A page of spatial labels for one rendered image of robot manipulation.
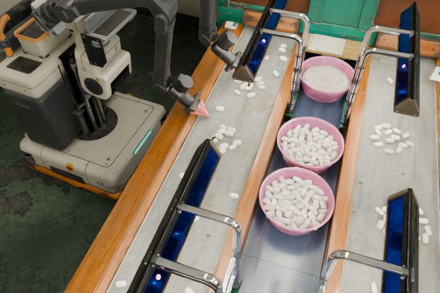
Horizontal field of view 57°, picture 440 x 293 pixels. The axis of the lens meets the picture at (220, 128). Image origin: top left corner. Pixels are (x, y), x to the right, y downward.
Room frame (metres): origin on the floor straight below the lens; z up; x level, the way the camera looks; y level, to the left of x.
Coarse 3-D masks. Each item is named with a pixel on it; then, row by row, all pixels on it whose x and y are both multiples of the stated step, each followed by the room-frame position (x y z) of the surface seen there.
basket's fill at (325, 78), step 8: (304, 72) 1.53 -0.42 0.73; (312, 72) 1.51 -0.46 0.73; (320, 72) 1.52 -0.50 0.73; (328, 72) 1.51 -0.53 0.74; (336, 72) 1.52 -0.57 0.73; (304, 80) 1.46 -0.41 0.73; (312, 80) 1.46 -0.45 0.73; (320, 80) 1.46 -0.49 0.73; (328, 80) 1.45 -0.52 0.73; (336, 80) 1.45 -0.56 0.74; (344, 80) 1.45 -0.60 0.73; (320, 88) 1.40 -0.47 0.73; (328, 88) 1.39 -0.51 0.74; (336, 88) 1.39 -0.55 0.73; (344, 88) 1.40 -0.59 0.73
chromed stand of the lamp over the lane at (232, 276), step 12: (180, 204) 0.55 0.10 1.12; (204, 216) 0.51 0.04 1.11; (216, 216) 0.51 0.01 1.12; (228, 216) 0.51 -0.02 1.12; (240, 228) 0.49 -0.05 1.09; (240, 240) 0.49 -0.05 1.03; (144, 264) 0.40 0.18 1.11; (156, 264) 0.39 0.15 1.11; (168, 264) 0.39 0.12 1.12; (180, 264) 0.39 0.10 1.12; (180, 276) 0.37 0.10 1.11; (192, 276) 0.36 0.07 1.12; (204, 276) 0.36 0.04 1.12; (216, 276) 0.37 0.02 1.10; (228, 276) 0.42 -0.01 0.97; (216, 288) 0.34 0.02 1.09; (228, 288) 0.44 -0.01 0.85
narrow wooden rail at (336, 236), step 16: (368, 64) 1.53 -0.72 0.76; (352, 112) 1.20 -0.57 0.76; (352, 128) 1.11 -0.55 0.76; (352, 144) 1.03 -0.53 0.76; (352, 160) 0.95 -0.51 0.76; (352, 176) 0.87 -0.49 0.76; (336, 192) 0.82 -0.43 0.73; (352, 192) 0.80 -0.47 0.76; (336, 208) 0.74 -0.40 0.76; (336, 224) 0.67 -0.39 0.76; (336, 240) 0.62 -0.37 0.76; (336, 272) 0.51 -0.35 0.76; (336, 288) 0.46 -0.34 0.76
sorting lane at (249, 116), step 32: (224, 96) 1.35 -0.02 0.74; (256, 96) 1.35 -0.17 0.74; (192, 128) 1.16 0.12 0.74; (256, 128) 1.15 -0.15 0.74; (224, 160) 0.98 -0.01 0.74; (160, 192) 0.84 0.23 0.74; (224, 192) 0.83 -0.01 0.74; (192, 224) 0.70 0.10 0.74; (224, 224) 0.70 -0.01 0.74; (128, 256) 0.59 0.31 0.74; (192, 256) 0.58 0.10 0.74; (192, 288) 0.48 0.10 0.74
